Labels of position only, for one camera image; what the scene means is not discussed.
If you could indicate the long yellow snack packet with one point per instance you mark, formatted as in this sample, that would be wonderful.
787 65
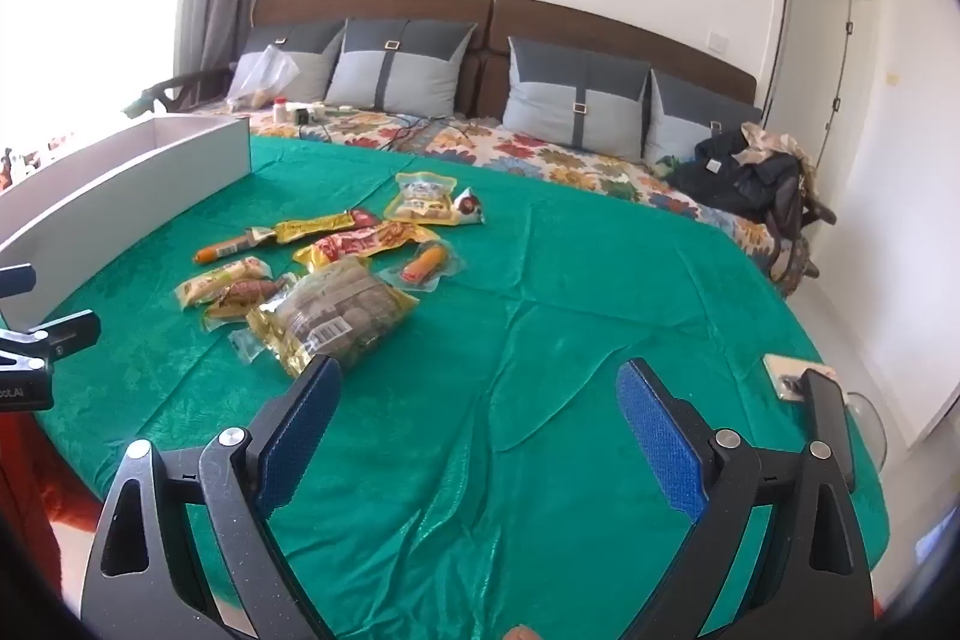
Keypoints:
315 226

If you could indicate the person's right hand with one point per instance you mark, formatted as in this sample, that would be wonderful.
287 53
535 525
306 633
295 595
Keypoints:
521 633

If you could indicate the white door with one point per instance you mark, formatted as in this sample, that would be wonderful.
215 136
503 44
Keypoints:
814 70

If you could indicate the clear plastic bag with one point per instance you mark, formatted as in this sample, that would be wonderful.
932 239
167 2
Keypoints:
259 78

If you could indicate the red yellow snack packet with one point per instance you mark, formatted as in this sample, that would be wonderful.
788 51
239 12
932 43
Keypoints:
360 242

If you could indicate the orange sausage stick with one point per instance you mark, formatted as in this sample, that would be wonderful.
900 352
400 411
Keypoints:
221 251

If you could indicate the white cardboard box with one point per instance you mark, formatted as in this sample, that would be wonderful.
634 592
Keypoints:
112 197

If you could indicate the beige garment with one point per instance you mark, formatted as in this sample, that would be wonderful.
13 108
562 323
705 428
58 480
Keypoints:
772 141

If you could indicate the black remote control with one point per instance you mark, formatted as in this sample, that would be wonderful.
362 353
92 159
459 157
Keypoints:
829 407

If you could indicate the corn cob packet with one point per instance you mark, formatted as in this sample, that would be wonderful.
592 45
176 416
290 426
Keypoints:
225 280

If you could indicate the black jacket pile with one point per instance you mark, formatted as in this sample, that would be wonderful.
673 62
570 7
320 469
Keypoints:
742 183

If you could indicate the white bottle red cap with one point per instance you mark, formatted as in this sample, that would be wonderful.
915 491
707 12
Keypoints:
281 110

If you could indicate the beige smartphone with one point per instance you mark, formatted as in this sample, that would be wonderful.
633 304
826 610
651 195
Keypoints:
784 374

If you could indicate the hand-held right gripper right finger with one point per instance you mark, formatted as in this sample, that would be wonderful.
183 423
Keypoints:
660 437

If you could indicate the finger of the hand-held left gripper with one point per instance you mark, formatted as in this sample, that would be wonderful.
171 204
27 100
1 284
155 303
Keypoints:
64 332
15 280

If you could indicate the brown headboard panel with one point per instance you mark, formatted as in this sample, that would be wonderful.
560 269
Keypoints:
615 21
360 4

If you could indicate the floral bedsheet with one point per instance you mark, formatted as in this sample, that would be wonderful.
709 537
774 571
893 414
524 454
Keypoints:
540 156

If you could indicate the large brown snack bag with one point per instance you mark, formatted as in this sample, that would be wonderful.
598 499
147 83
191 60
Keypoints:
337 310

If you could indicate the small green white packet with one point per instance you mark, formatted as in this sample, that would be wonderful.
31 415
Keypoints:
244 344

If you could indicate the white wall switch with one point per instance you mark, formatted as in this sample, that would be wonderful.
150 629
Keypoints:
720 41

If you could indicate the yellow peanut packet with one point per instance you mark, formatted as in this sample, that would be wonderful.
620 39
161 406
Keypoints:
420 197

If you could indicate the dark wooden chair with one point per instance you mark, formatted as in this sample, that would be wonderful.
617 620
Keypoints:
180 89

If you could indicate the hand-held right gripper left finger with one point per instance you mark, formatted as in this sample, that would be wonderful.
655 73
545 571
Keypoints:
300 430

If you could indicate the green blanket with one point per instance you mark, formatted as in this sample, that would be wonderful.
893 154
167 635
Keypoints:
525 280

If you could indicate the triangular white red packet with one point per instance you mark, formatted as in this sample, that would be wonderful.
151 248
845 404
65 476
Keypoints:
466 206

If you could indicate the grey two-tone pillow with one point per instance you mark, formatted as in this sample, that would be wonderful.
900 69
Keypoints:
300 63
570 93
690 123
405 70

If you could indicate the black charger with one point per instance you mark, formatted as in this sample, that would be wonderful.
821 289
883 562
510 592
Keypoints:
303 117

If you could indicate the small sausage clear packet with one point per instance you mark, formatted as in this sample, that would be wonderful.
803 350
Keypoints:
421 265

